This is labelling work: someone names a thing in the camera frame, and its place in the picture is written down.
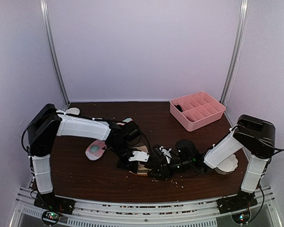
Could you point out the circuit board with leds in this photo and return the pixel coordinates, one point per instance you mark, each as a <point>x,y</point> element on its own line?
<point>50,217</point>
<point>241,218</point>

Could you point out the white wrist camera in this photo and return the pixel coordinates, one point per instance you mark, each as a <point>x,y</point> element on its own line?
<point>139,156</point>
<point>163,154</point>

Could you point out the right circuit board with leds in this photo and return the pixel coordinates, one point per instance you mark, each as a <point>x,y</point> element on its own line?
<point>241,218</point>

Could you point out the white scalloped bowl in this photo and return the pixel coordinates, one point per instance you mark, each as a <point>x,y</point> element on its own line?
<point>228,165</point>

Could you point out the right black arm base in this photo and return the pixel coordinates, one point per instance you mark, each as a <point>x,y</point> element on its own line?
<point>235,203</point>

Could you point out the pink divided organizer tray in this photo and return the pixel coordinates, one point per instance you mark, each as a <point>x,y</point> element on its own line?
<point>199,109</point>

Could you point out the pink patterned sock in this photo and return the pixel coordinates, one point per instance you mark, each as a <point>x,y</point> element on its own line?
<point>98,147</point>

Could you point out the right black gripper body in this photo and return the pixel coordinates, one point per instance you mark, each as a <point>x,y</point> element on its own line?
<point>186,164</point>

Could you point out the black item in tray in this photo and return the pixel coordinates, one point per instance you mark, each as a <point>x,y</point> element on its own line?
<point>179,108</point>

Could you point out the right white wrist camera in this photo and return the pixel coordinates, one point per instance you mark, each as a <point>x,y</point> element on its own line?
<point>163,154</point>

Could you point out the left aluminium frame post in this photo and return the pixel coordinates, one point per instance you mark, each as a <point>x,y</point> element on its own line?
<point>53,54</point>

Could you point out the aluminium front rail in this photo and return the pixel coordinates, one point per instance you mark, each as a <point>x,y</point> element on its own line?
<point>87,213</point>

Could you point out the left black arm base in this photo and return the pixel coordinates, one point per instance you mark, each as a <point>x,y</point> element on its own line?
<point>56,204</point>

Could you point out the aluminium frame post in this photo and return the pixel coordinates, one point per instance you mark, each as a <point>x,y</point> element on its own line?
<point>53,54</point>
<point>236,51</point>

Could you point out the right aluminium frame post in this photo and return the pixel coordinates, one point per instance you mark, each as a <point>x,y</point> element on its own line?
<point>236,51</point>

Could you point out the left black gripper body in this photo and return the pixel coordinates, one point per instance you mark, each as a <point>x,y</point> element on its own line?
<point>119,149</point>

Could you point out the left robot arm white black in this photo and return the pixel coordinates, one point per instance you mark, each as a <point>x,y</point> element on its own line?
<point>50,123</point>

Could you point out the white dark small bowl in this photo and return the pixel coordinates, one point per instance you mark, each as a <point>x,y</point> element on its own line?
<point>73,110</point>

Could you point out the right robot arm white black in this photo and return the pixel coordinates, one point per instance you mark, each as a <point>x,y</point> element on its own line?
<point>250,134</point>

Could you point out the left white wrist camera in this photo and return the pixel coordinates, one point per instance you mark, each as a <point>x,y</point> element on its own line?
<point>139,156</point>

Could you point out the striped beige maroon sock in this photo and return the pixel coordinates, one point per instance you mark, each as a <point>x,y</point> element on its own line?
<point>140,169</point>

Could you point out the left circuit board with leds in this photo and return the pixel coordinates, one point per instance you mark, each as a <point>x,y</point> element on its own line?
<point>50,217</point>

